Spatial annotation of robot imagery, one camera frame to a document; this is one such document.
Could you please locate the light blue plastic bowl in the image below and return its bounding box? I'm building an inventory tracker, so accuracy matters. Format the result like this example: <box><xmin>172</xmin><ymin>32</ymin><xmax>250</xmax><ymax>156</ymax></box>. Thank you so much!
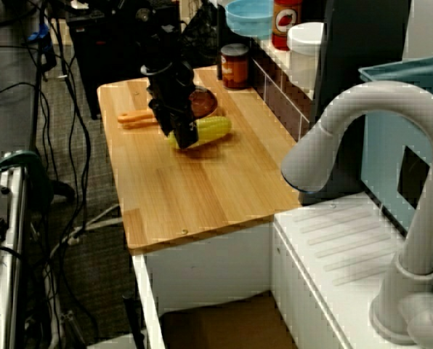
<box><xmin>224</xmin><ymin>0</ymin><xmax>276</xmax><ymax>41</ymax></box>

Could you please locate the red sauce bottle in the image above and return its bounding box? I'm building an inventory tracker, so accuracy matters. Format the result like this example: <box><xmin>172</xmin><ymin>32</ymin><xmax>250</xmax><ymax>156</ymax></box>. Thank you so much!
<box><xmin>272</xmin><ymin>0</ymin><xmax>304</xmax><ymax>52</ymax></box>

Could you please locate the aluminium frame rail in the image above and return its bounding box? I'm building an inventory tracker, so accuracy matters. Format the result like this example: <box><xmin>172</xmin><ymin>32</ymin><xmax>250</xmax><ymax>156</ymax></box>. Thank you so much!
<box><xmin>0</xmin><ymin>156</ymin><xmax>31</xmax><ymax>349</ymax></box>

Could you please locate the large white plastic container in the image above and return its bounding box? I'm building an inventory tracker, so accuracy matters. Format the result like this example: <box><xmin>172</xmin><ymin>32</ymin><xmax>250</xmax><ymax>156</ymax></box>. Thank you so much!
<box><xmin>286</xmin><ymin>22</ymin><xmax>327</xmax><ymax>92</ymax></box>

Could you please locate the dark grey shelf panel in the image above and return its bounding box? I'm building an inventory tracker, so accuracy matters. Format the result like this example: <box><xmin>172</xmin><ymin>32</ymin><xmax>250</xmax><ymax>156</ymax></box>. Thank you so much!
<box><xmin>308</xmin><ymin>0</ymin><xmax>413</xmax><ymax>205</ymax></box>

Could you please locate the teal plastic bin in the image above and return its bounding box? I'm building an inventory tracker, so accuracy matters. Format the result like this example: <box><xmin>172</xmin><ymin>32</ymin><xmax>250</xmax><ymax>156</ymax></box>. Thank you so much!
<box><xmin>357</xmin><ymin>54</ymin><xmax>433</xmax><ymax>252</ymax></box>

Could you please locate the black mesh bag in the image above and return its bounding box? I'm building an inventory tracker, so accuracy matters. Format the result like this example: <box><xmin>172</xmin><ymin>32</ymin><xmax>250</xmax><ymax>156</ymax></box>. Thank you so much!
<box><xmin>181</xmin><ymin>4</ymin><xmax>222</xmax><ymax>69</ymax></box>

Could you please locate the black equipment stand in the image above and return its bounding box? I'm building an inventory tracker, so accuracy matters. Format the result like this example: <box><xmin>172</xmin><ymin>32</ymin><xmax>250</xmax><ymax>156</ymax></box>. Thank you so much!
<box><xmin>66</xmin><ymin>6</ymin><xmax>183</xmax><ymax>121</ymax></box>

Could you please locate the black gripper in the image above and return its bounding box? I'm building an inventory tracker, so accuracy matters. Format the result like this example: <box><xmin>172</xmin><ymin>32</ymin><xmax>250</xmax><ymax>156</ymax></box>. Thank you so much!
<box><xmin>140</xmin><ymin>60</ymin><xmax>200</xmax><ymax>151</ymax></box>

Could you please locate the white toy sink unit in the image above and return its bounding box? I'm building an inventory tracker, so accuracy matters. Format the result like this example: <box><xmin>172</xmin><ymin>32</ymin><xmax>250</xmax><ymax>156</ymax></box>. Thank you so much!
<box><xmin>131</xmin><ymin>192</ymin><xmax>433</xmax><ymax>349</ymax></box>

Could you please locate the blue tape piece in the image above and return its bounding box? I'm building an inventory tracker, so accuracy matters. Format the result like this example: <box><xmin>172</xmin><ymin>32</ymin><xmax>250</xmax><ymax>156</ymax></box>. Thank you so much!
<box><xmin>28</xmin><ymin>24</ymin><xmax>54</xmax><ymax>44</ymax></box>

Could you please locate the orange toy frying pan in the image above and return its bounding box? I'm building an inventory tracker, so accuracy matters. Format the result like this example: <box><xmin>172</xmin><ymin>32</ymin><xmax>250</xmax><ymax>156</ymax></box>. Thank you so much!
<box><xmin>117</xmin><ymin>103</ymin><xmax>221</xmax><ymax>131</ymax></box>

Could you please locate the toy beans can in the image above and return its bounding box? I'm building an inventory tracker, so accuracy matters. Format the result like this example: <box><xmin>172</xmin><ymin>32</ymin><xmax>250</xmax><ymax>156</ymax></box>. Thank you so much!
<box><xmin>220</xmin><ymin>43</ymin><xmax>251</xmax><ymax>90</ymax></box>

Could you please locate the black shelf post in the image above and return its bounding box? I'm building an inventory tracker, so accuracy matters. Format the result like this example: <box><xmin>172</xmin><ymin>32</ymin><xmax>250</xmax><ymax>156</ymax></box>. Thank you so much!
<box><xmin>215</xmin><ymin>2</ymin><xmax>225</xmax><ymax>81</ymax></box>

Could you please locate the white floor tube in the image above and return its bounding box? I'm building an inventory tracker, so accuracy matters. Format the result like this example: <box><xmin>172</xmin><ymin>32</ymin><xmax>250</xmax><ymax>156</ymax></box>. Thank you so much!
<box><xmin>50</xmin><ymin>203</ymin><xmax>122</xmax><ymax>256</ymax></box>

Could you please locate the grey toy faucet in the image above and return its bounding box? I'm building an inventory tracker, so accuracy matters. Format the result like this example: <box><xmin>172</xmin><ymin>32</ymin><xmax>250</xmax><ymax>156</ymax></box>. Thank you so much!
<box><xmin>280</xmin><ymin>80</ymin><xmax>433</xmax><ymax>347</ymax></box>

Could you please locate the yellow toy corn cob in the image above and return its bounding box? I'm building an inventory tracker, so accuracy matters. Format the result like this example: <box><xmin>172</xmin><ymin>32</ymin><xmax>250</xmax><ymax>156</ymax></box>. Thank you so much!
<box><xmin>166</xmin><ymin>116</ymin><xmax>233</xmax><ymax>151</ymax></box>

